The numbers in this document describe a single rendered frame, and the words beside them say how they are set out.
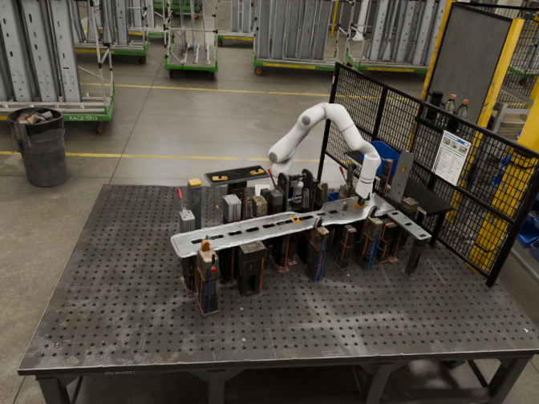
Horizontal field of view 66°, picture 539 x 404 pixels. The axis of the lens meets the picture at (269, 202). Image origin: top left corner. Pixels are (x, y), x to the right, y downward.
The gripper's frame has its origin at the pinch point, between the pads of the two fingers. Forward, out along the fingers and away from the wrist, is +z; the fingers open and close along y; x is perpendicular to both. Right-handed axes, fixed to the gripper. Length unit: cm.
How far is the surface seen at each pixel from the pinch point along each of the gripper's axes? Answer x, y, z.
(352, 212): -9.7, 5.0, 2.9
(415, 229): 15.1, 32.3, 2.8
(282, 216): -52, -5, 3
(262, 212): -62, -12, 1
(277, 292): -67, 22, 33
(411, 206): 24.6, 16.9, -1.8
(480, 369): 46, 86, 80
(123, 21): -11, -774, 30
